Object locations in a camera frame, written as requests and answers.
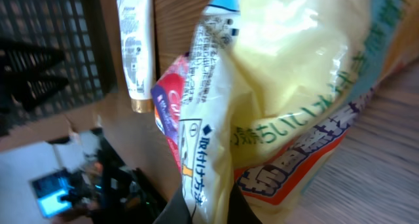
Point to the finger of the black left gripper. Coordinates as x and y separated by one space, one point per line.
30 91
19 58

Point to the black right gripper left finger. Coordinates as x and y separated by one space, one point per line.
176 211

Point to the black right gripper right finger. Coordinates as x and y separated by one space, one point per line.
242 207

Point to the red purple pad pack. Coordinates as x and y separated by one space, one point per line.
167 95

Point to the white tube with gold cap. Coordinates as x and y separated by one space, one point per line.
137 36

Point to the yellow snack bag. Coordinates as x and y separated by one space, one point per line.
273 87

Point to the grey plastic shopping basket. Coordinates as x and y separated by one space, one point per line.
78 29

